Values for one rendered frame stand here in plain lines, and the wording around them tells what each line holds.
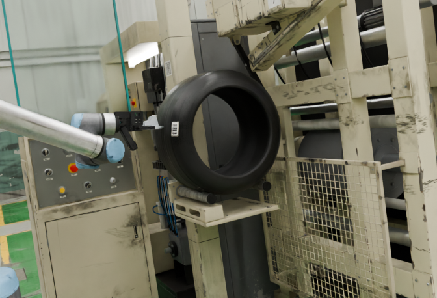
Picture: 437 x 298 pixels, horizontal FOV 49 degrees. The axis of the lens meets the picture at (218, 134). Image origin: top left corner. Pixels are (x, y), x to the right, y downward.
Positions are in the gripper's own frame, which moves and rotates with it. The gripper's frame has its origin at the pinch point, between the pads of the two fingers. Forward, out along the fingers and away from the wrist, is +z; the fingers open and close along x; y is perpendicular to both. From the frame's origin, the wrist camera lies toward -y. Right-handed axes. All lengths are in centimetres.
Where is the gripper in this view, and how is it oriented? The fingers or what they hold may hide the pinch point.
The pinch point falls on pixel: (160, 128)
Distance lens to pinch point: 204.7
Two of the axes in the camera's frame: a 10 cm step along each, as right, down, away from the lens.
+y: -0.3, -10.0, 0.0
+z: 9.0, -0.2, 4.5
